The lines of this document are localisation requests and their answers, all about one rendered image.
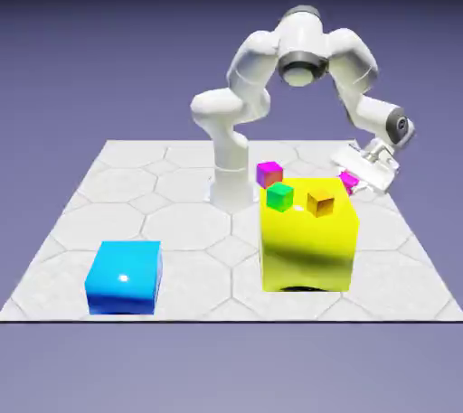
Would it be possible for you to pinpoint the small green cube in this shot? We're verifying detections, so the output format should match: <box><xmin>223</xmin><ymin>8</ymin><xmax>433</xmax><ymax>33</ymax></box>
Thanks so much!
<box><xmin>266</xmin><ymin>182</ymin><xmax>295</xmax><ymax>213</ymax></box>

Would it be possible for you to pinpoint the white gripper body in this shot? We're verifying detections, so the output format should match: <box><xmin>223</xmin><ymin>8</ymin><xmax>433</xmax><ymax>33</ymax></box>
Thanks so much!
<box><xmin>330</xmin><ymin>143</ymin><xmax>401</xmax><ymax>194</ymax></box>

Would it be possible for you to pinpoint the small orange cube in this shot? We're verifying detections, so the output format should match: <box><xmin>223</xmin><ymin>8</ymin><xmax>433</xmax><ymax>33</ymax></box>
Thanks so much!
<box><xmin>306</xmin><ymin>189</ymin><xmax>335</xmax><ymax>219</ymax></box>

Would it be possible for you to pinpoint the small magenta cube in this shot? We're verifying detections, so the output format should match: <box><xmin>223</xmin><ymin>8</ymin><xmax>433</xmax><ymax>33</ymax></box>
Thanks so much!
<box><xmin>338</xmin><ymin>171</ymin><xmax>361</xmax><ymax>196</ymax></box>

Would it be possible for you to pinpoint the large blue box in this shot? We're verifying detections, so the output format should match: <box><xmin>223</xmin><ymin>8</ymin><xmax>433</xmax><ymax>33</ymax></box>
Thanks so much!
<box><xmin>84</xmin><ymin>239</ymin><xmax>163</xmax><ymax>315</ymax></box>

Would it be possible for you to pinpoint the large yellow box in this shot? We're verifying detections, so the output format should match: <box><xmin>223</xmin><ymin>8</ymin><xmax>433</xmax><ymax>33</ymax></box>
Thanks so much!
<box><xmin>259</xmin><ymin>176</ymin><xmax>361</xmax><ymax>294</ymax></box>

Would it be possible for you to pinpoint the small purple cube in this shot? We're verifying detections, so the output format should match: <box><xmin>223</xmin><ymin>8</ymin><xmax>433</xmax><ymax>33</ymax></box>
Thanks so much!
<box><xmin>256</xmin><ymin>161</ymin><xmax>284</xmax><ymax>190</ymax></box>

